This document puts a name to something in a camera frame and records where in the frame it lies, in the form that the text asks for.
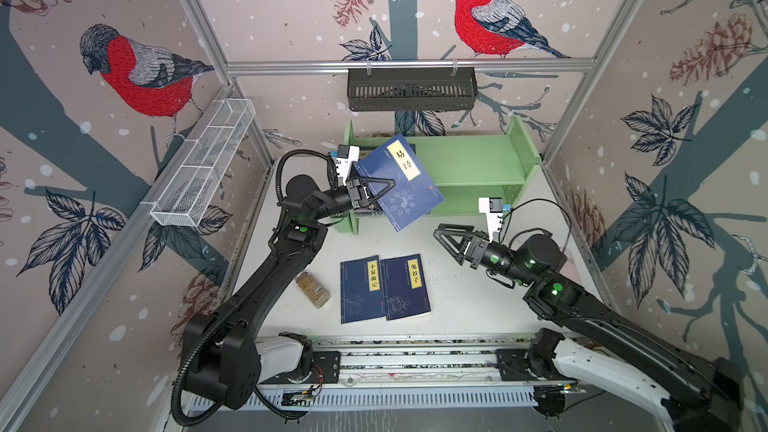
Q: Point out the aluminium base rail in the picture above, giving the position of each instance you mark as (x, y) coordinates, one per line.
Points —
(411, 372)

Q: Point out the green wooden shelf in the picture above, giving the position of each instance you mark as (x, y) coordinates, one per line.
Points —
(467, 168)

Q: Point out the blue book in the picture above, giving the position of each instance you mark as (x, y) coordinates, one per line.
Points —
(415, 194)
(405, 290)
(362, 290)

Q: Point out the colourful illustrated large book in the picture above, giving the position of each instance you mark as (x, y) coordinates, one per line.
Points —
(372, 210)

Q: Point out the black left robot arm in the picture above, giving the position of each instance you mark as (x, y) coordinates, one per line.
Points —
(222, 363)

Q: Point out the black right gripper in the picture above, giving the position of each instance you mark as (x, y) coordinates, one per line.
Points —
(476, 250)

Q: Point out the spice jar brown contents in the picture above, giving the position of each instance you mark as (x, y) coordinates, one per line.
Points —
(315, 292)

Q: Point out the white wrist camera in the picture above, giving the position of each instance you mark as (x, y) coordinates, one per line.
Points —
(493, 209)
(344, 158)

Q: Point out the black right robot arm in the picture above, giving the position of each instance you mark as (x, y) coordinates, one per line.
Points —
(684, 391)

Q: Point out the pink phone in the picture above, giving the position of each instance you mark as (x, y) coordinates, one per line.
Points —
(571, 268)

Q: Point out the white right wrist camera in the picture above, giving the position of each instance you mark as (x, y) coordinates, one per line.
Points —
(493, 209)

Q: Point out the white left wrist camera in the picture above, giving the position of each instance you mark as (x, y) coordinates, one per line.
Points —
(344, 158)

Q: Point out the black hanging basket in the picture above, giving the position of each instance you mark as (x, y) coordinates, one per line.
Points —
(411, 89)

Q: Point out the green plastic hanging bin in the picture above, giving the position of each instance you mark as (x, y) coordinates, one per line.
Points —
(343, 224)

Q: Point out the white wire mesh basket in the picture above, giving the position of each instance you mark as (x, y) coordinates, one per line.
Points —
(192, 187)

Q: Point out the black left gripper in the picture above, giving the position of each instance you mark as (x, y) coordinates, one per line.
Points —
(359, 197)

